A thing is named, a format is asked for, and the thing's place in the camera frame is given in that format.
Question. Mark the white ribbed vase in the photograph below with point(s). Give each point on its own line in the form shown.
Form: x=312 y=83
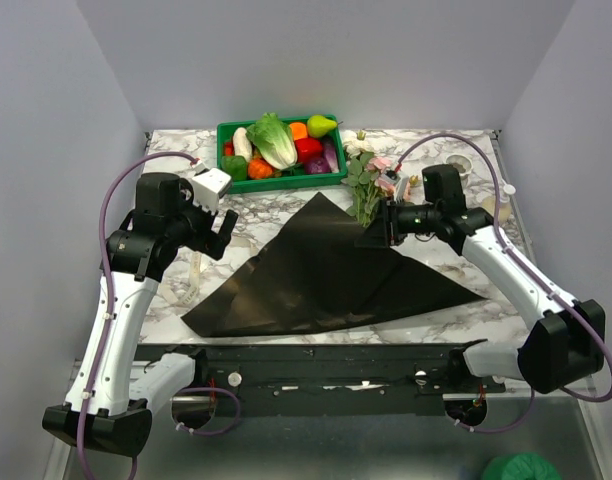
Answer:
x=462 y=164

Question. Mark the red tomato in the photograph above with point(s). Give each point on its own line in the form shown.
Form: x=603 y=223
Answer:
x=228 y=149

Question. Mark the cream pump lotion bottle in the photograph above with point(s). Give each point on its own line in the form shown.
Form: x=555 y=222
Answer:
x=505 y=211

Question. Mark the orange pumpkin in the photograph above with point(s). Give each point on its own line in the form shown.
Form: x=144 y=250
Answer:
x=259 y=169

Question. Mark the green cloth bundle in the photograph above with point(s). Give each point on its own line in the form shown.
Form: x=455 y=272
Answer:
x=523 y=466

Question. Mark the green bell pepper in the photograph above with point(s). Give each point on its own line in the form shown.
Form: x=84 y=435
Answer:
x=236 y=166

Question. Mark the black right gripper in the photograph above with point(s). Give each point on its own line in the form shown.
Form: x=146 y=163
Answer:
x=385 y=228

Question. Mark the red bell pepper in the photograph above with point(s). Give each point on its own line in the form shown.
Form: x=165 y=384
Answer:
x=307 y=149

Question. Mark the black wrapping paper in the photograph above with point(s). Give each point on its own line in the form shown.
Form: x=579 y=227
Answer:
x=311 y=278

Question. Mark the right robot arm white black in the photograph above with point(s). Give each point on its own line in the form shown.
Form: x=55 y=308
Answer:
x=561 y=347

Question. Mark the green romaine lettuce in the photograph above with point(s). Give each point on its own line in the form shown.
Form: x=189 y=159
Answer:
x=273 y=138

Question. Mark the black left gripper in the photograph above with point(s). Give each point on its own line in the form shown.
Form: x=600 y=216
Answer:
x=211 y=242

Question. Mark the purple eggplant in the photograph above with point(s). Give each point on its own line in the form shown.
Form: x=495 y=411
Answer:
x=330 y=154

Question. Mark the orange bell pepper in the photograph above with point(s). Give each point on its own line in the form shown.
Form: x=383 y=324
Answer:
x=299 y=130

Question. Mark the white flower stem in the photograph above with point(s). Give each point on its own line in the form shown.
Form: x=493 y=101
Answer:
x=358 y=153

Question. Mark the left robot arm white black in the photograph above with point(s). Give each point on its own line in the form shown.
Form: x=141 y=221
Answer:
x=104 y=410

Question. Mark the green plastic tray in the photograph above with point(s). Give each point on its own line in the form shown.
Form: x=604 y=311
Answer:
x=225 y=131

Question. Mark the peach pink rose stem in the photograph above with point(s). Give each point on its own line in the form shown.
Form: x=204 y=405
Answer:
x=374 y=191

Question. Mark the large pink rose stem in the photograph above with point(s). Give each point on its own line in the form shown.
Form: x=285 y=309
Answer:
x=413 y=182

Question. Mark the purple cabbage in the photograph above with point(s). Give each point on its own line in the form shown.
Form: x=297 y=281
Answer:
x=317 y=166

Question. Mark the yellow-green pear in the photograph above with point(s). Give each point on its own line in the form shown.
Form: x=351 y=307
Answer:
x=319 y=126

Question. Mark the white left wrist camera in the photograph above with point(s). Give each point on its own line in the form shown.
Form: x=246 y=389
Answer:
x=208 y=188

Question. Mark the small pink rose stem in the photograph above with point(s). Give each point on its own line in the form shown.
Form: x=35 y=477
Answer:
x=371 y=169

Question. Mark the white radish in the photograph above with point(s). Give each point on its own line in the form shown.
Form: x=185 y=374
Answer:
x=242 y=145

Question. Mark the cream ribbon gold text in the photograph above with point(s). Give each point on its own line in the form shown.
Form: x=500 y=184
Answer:
x=187 y=280

